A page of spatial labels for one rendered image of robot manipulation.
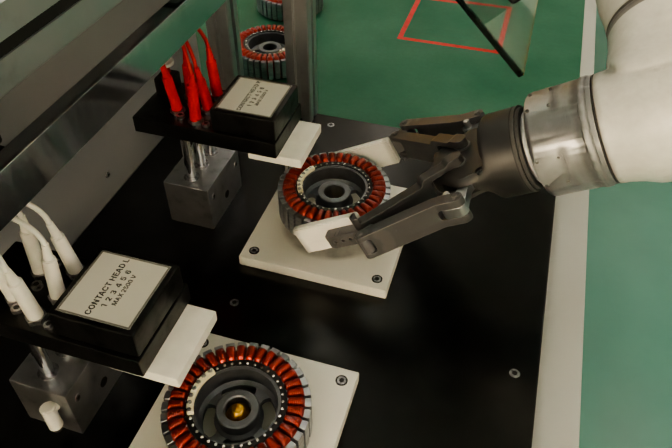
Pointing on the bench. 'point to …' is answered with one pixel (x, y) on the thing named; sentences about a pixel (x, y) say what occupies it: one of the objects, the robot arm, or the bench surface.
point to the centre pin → (238, 411)
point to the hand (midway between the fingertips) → (335, 196)
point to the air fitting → (51, 416)
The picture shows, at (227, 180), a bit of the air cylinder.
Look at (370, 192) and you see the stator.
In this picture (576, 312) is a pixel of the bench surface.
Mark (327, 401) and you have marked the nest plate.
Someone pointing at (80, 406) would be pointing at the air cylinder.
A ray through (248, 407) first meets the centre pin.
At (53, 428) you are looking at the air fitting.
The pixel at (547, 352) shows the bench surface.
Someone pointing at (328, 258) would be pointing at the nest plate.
